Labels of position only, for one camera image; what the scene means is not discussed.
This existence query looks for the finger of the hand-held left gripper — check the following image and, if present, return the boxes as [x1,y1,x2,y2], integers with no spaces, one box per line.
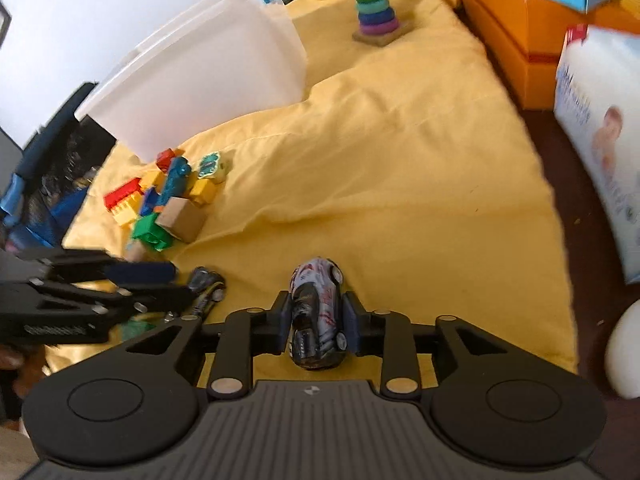
[0,280,193,328]
[12,247,179,286]

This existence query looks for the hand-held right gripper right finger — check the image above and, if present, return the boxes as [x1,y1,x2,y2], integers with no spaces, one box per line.
[342,290,501,401]

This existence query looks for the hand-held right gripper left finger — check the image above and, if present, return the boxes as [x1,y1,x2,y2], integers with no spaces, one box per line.
[127,290,296,401]

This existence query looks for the grey toy car red marks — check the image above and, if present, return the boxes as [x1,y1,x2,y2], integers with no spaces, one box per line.
[289,256,349,371]

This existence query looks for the plain green toy brick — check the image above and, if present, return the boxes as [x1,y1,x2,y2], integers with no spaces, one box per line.
[131,214,175,252]

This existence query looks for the dark striped toy car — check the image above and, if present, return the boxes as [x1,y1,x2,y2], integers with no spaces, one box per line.
[185,266,227,318]

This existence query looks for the white plastic storage bin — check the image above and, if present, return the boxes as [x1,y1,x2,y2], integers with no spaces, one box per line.
[75,0,308,161]

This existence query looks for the green patterned toy brick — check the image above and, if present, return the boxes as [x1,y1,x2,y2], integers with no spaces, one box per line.
[120,317,158,343]

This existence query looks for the large yellow toy brick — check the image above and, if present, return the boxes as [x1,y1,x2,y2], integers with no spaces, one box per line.
[110,192,146,228]

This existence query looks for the blue arch toy brick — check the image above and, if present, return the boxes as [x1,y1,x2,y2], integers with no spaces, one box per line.
[140,189,163,217]

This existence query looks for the long red toy brick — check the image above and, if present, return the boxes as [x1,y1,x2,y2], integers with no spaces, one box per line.
[103,177,143,210]

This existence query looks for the yellow printed toy brick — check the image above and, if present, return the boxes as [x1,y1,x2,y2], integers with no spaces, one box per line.
[189,177,219,207]

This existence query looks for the blue printed toy brick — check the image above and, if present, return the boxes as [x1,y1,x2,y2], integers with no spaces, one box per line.
[159,156,193,206]

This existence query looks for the red toy cube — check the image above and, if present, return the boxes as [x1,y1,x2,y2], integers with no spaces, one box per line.
[156,147,182,171]

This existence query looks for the frog picture tile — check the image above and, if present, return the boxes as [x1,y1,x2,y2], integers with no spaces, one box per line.
[196,151,224,183]

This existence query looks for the dark storage bin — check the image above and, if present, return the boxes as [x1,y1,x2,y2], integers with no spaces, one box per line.
[0,80,118,251]

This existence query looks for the yellow blanket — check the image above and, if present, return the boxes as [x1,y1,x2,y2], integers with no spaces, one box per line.
[42,0,581,391]

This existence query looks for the white round object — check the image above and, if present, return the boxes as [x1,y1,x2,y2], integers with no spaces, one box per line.
[605,300,640,401]

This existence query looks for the white wipes pack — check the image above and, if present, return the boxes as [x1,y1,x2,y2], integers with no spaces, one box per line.
[552,24,640,286]

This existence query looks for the orange cardboard box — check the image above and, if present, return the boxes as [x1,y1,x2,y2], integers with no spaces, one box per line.
[452,0,640,111]

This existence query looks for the rainbow ring stacker toy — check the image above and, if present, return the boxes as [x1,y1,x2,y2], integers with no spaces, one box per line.
[346,0,417,48]

